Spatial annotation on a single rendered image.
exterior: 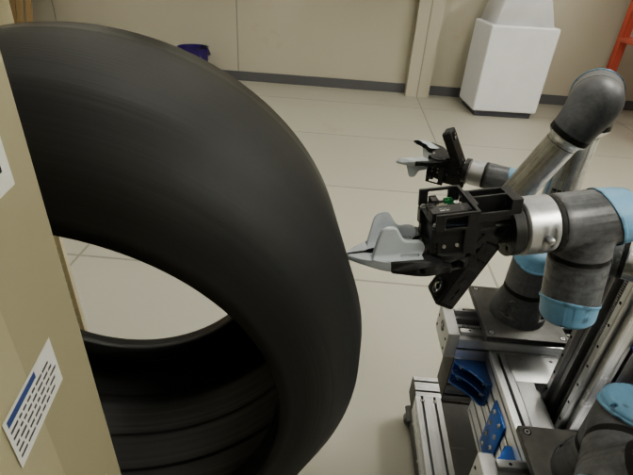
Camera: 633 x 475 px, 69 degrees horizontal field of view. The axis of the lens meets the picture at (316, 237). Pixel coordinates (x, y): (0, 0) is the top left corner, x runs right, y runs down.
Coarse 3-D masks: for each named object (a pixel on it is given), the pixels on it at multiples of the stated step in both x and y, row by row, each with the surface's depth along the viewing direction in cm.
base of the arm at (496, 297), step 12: (504, 288) 128; (492, 300) 132; (504, 300) 127; (516, 300) 125; (528, 300) 123; (492, 312) 131; (504, 312) 128; (516, 312) 125; (528, 312) 124; (516, 324) 126; (528, 324) 125; (540, 324) 126
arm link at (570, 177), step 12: (588, 72) 112; (600, 72) 107; (612, 72) 109; (624, 84) 110; (576, 156) 116; (588, 156) 116; (564, 168) 118; (576, 168) 117; (588, 168) 119; (552, 180) 122; (564, 180) 120; (576, 180) 119; (552, 192) 123
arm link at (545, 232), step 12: (528, 204) 56; (540, 204) 56; (552, 204) 56; (528, 216) 55; (540, 216) 55; (552, 216) 55; (528, 228) 56; (540, 228) 55; (552, 228) 55; (528, 240) 56; (540, 240) 56; (552, 240) 55; (528, 252) 57; (540, 252) 57
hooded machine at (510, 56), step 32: (512, 0) 486; (544, 0) 486; (480, 32) 529; (512, 32) 499; (544, 32) 499; (480, 64) 524; (512, 64) 516; (544, 64) 516; (480, 96) 535; (512, 96) 535
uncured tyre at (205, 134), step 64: (64, 64) 33; (128, 64) 37; (192, 64) 45; (64, 128) 30; (128, 128) 32; (192, 128) 34; (256, 128) 42; (64, 192) 30; (128, 192) 31; (192, 192) 33; (256, 192) 36; (320, 192) 48; (192, 256) 34; (256, 256) 35; (320, 256) 40; (256, 320) 38; (320, 320) 40; (128, 384) 77; (192, 384) 78; (256, 384) 73; (320, 384) 43; (128, 448) 70; (192, 448) 69; (256, 448) 64; (320, 448) 53
